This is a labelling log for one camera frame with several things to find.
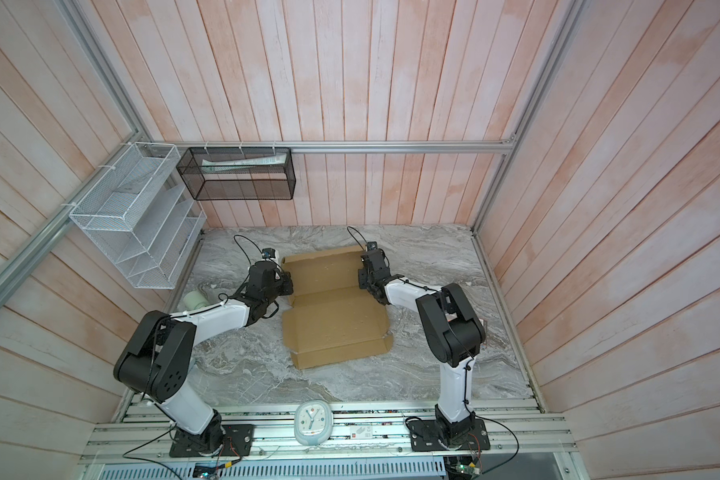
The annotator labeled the brown cardboard box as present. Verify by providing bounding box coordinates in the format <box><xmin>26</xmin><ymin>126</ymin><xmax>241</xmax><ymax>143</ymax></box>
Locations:
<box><xmin>282</xmin><ymin>246</ymin><xmax>394</xmax><ymax>370</ymax></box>

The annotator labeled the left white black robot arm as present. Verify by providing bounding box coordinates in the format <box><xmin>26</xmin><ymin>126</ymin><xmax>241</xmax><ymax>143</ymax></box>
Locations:
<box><xmin>113</xmin><ymin>248</ymin><xmax>293</xmax><ymax>456</ymax></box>

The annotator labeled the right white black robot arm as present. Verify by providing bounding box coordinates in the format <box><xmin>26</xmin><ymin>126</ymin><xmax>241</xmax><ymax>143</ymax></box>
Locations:
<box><xmin>358</xmin><ymin>242</ymin><xmax>490</xmax><ymax>452</ymax></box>

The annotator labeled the white paper in basket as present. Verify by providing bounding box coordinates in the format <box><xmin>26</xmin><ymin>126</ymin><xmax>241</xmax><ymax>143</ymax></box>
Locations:
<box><xmin>200</xmin><ymin>154</ymin><xmax>288</xmax><ymax>174</ymax></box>

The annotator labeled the pale blue alarm clock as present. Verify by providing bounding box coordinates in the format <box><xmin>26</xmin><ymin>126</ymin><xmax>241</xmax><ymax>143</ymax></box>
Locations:
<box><xmin>294</xmin><ymin>400</ymin><xmax>334</xmax><ymax>446</ymax></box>

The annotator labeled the small white label card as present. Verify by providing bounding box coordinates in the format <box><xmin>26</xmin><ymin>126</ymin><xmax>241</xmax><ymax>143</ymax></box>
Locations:
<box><xmin>350</xmin><ymin>425</ymin><xmax>374</xmax><ymax>440</ymax></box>

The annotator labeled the black mesh wall basket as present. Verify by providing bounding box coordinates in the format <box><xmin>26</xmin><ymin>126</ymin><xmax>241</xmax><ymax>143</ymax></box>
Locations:
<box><xmin>177</xmin><ymin>146</ymin><xmax>297</xmax><ymax>201</ymax></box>

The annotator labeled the white wire mesh shelf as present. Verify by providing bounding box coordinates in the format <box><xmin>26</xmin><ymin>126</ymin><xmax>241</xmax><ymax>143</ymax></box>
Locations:
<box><xmin>70</xmin><ymin>143</ymin><xmax>206</xmax><ymax>290</ymax></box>

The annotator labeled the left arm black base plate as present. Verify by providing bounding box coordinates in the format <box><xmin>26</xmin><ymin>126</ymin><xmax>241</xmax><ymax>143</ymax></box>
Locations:
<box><xmin>169</xmin><ymin>424</ymin><xmax>255</xmax><ymax>458</ymax></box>

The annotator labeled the aluminium front rail frame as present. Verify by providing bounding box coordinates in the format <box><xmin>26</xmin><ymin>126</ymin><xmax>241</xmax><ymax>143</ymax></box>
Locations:
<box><xmin>79</xmin><ymin>400</ymin><xmax>589</xmax><ymax>479</ymax></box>

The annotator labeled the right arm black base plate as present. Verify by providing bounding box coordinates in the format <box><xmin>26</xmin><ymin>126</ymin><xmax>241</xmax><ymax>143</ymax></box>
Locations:
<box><xmin>404</xmin><ymin>416</ymin><xmax>490</xmax><ymax>453</ymax></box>

